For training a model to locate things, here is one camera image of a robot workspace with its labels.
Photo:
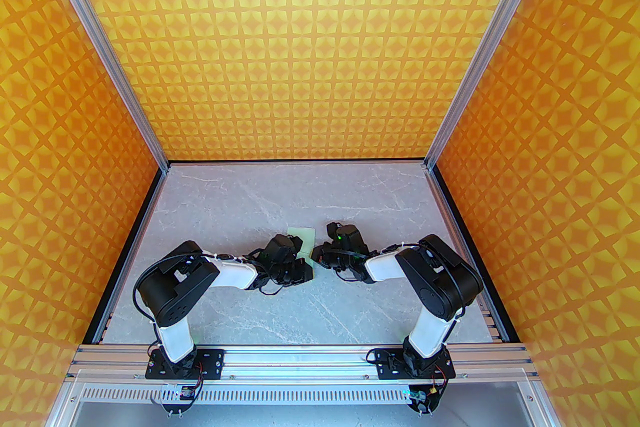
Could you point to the light green paper sheet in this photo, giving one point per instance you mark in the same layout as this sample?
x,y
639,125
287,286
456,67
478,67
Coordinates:
x,y
305,240

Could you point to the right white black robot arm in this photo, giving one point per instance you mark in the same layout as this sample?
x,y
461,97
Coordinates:
x,y
440,285

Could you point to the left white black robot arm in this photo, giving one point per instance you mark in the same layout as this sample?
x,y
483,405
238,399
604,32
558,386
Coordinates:
x,y
172,290

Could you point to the thin black edge strip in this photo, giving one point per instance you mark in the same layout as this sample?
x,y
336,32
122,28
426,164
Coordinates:
x,y
300,162

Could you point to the grooved aluminium mounting rail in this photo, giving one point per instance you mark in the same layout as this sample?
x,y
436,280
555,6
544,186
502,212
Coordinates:
x,y
300,357

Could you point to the table side rail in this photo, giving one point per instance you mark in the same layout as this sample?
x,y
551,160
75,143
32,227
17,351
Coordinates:
x,y
454,219
143,219

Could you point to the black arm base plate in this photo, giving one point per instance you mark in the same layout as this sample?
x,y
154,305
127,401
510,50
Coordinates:
x,y
386,365
214,360

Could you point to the aluminium corner post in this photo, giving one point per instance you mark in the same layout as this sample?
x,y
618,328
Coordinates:
x,y
492,39
100,39

